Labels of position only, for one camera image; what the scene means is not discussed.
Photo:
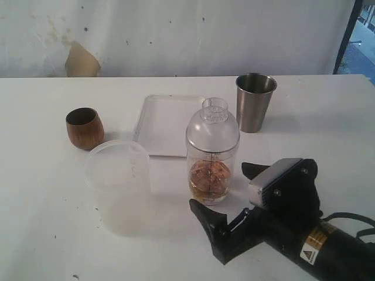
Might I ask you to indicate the wooden block pieces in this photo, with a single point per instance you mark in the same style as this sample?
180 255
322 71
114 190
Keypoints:
209 179

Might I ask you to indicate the stainless steel tumbler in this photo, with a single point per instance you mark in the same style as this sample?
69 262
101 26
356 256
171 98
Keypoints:
254 92

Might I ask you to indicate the dark window frame post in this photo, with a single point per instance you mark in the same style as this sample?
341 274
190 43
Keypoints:
347 34

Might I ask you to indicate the white rectangular tray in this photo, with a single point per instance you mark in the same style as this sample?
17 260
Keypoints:
162 123

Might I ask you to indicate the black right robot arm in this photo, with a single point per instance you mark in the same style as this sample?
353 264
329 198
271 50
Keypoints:
343 255

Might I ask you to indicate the translucent plastic lidded container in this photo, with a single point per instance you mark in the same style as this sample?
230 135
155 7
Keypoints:
117 171

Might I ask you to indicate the clear dome shaker lid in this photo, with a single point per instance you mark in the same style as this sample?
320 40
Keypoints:
213 128

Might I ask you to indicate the clear graduated shaker cup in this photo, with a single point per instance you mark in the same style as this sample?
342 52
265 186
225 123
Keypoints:
227 157

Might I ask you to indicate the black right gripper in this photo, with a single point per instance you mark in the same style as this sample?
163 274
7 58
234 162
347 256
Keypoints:
292 215

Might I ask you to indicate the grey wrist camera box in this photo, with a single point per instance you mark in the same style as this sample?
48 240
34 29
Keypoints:
259 194

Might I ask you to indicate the brown wooden cup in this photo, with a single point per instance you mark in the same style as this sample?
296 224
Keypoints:
84 128

